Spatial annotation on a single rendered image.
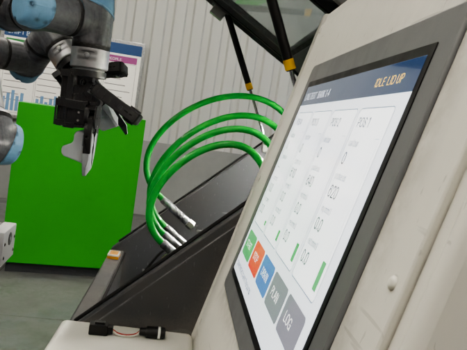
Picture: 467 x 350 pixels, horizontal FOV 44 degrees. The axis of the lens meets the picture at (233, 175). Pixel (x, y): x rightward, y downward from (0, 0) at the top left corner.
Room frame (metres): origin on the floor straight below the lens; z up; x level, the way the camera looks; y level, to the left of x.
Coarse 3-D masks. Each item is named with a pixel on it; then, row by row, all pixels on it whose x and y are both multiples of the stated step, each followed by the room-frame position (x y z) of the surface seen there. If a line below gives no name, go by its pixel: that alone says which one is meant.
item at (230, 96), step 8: (216, 96) 1.31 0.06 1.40; (224, 96) 1.31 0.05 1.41; (232, 96) 1.31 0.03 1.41; (240, 96) 1.31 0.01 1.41; (248, 96) 1.31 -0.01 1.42; (256, 96) 1.32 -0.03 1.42; (192, 104) 1.30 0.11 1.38; (200, 104) 1.30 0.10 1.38; (272, 104) 1.32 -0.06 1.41; (184, 112) 1.30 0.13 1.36; (280, 112) 1.32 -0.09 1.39; (168, 120) 1.30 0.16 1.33; (176, 120) 1.30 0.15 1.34; (160, 128) 1.30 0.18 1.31; (160, 136) 1.30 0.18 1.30; (152, 144) 1.30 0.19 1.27; (144, 160) 1.30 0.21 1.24; (144, 168) 1.30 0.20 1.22; (160, 192) 1.30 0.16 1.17; (160, 200) 1.30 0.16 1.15
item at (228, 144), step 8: (208, 144) 1.07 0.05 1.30; (216, 144) 1.07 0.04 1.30; (224, 144) 1.07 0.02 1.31; (232, 144) 1.07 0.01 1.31; (240, 144) 1.07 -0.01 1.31; (192, 152) 1.06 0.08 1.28; (200, 152) 1.06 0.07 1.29; (248, 152) 1.07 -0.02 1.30; (256, 152) 1.08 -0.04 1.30; (184, 160) 1.06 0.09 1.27; (256, 160) 1.08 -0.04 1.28; (176, 168) 1.06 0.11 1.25; (168, 176) 1.06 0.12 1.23; (160, 184) 1.06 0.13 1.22; (152, 192) 1.06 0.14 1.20; (152, 200) 1.06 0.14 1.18; (152, 208) 1.06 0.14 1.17; (152, 216) 1.06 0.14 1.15; (152, 224) 1.06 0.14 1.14; (152, 232) 1.06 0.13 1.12; (160, 240) 1.06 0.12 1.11; (168, 248) 1.06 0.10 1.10
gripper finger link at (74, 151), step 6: (78, 132) 1.14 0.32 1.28; (78, 138) 1.14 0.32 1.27; (66, 144) 1.14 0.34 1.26; (72, 144) 1.14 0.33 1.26; (78, 144) 1.14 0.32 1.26; (66, 150) 1.14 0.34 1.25; (72, 150) 1.14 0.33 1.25; (78, 150) 1.15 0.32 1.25; (90, 150) 1.14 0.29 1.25; (66, 156) 1.15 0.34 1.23; (72, 156) 1.15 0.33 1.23; (78, 156) 1.15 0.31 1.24; (84, 156) 1.14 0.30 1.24; (90, 156) 1.15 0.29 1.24; (84, 162) 1.15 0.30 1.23; (90, 162) 1.16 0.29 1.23; (84, 168) 1.15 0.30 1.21; (84, 174) 1.16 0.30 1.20
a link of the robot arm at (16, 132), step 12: (0, 84) 1.61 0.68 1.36; (0, 96) 1.59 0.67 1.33; (0, 108) 1.56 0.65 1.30; (0, 120) 1.54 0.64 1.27; (12, 120) 1.59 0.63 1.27; (0, 132) 1.52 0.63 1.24; (12, 132) 1.55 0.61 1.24; (0, 144) 1.51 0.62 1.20; (12, 144) 1.54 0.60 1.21; (0, 156) 1.52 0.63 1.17; (12, 156) 1.55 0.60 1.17
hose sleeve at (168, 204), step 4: (164, 200) 1.30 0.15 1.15; (168, 200) 1.30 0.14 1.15; (164, 204) 1.30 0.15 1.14; (168, 204) 1.30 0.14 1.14; (172, 204) 1.30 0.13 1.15; (168, 208) 1.30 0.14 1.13; (172, 208) 1.30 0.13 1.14; (176, 208) 1.30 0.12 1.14; (172, 212) 1.30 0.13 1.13; (176, 212) 1.30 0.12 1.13; (180, 212) 1.30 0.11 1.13; (176, 216) 1.30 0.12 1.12; (180, 216) 1.30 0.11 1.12; (184, 216) 1.30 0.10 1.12; (180, 220) 1.31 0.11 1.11; (184, 220) 1.30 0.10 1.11; (188, 220) 1.30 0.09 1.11
